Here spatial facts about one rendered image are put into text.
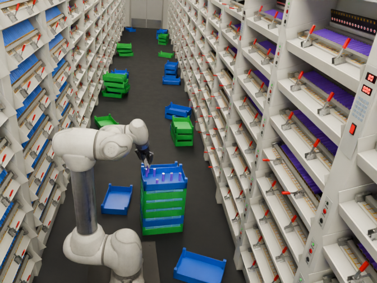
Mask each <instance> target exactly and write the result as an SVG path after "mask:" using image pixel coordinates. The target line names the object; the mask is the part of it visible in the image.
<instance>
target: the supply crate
mask: <svg viewBox="0 0 377 283"><path fill-rule="evenodd" d="M153 169H154V168H149V173H148V177H145V171H146V169H145V168H144V166H141V179H142V185H143V190H144V191H154V190H171V189H187V180H188V179H187V177H185V174H184V172H183V169H182V164H179V167H159V168H156V174H155V177H153ZM171 172H172V173H173V180H172V181H170V175H171ZM179 172H181V181H179V180H178V176H179ZM162 173H165V175H164V181H162ZM156 179H159V182H158V184H156Z"/></svg>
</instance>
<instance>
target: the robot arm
mask: <svg viewBox="0 0 377 283"><path fill-rule="evenodd" d="M148 136H149V133H148V129H147V127H146V125H145V123H144V121H143V120H141V119H134V120H132V121H131V123H130V124H129V125H107V126H103V127H101V128H100V130H95V129H87V128H76V127H74V128H68V129H63V130H61V131H59V132H57V133H55V135H54V137H53V140H52V149H53V152H54V153H55V154H56V155H57V156H58V157H61V158H62V159H63V161H64V162H65V164H66V166H67V167H68V168H69V169H70V174H71V184H72V193H73V201H74V207H75V217H76V227H75V228H74V229H73V231H72V233H70V234H69V235H68V236H67V237H66V239H65V241H64V243H63V253H64V255H65V256H66V257H67V258H68V259H69V260H71V261H73V262H76V263H80V264H88V265H95V266H107V267H109V268H111V280H110V282H109V283H145V281H144V278H143V269H142V264H143V262H144V259H143V258H142V246H141V241H140V238H139V236H138V235H137V233H136V232H135V231H134V230H131V229H120V230H117V231H116V232H114V233H113V234H111V235H107V234H105V232H104V231H103V228H102V227H101V225H100V224H98V223H97V214H96V199H95V184H94V168H93V167H94V165H95V163H96V161H117V160H119V159H122V158H123V157H125V156H127V155H128V154H129V152H130V150H131V148H132V144H133V143H135V147H136V149H135V153H136V154H137V156H138V158H139V160H142V162H143V163H144V165H145V168H146V167H147V165H148V168H150V166H151V163H152V161H153V154H154V152H151V151H150V150H149V138H148ZM149 154H150V156H149ZM145 157H146V158H145Z"/></svg>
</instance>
